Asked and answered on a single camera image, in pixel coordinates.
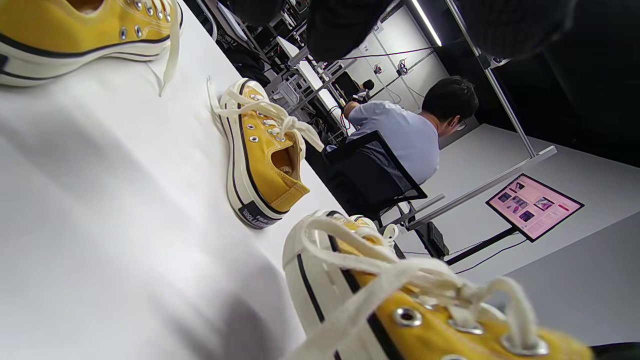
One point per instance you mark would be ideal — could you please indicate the person's left hand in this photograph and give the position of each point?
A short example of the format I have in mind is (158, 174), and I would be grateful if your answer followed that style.
(345, 25)

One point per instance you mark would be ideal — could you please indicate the aluminium frame post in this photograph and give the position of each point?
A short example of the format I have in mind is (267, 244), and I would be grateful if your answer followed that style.
(500, 97)

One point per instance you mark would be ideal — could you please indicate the cream shoe lace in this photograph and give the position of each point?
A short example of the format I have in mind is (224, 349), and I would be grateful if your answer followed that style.
(425, 275)
(173, 45)
(289, 122)

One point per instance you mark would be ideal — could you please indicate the aluminium frame beam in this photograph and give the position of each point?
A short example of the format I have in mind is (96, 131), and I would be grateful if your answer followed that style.
(480, 188)

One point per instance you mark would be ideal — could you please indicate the yellow canvas shoe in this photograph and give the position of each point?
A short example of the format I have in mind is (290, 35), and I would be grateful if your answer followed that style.
(306, 285)
(265, 170)
(50, 30)

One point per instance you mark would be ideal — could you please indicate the white ceiling light strip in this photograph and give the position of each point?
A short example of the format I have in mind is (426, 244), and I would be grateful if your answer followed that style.
(426, 22)

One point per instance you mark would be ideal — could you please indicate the monitor with pink screen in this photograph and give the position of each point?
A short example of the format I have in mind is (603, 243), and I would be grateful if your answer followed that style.
(532, 206)

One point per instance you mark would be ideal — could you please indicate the black mesh office chair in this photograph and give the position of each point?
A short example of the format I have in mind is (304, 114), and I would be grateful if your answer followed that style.
(370, 175)

